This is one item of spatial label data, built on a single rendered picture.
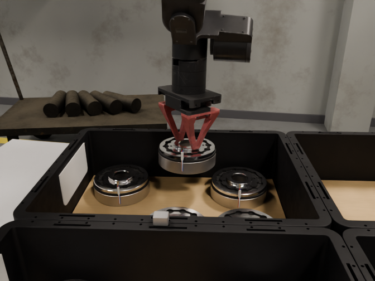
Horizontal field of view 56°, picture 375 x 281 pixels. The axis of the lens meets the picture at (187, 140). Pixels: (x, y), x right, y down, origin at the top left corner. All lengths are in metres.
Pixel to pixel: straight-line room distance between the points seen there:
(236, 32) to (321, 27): 2.78
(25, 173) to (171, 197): 0.55
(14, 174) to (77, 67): 2.68
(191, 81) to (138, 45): 2.88
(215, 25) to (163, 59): 2.86
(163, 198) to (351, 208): 0.34
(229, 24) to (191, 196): 0.31
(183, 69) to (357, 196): 0.40
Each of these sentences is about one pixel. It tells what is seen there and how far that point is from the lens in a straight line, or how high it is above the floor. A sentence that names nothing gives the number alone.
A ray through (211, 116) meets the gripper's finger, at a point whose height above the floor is 0.99.
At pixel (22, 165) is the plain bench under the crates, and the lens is 1.16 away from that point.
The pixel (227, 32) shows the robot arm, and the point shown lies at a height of 1.13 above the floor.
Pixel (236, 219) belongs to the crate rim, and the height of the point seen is 0.93.
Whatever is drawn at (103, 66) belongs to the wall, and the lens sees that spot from 3.61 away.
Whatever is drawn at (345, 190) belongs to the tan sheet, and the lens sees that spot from 0.75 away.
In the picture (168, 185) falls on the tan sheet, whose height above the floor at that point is 0.83.
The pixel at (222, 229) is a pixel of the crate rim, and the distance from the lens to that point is 0.43.
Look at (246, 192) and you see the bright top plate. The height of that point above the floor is 0.86.
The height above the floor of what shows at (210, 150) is 0.93.
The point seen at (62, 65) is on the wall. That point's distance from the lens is 3.79.
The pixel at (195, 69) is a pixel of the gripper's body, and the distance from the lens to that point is 0.57.
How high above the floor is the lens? 1.19
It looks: 24 degrees down
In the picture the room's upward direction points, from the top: straight up
